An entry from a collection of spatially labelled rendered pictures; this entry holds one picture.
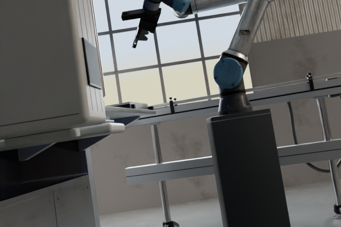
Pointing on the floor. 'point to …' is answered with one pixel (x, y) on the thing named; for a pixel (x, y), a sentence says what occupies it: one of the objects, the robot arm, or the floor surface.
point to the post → (92, 188)
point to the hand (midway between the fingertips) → (135, 38)
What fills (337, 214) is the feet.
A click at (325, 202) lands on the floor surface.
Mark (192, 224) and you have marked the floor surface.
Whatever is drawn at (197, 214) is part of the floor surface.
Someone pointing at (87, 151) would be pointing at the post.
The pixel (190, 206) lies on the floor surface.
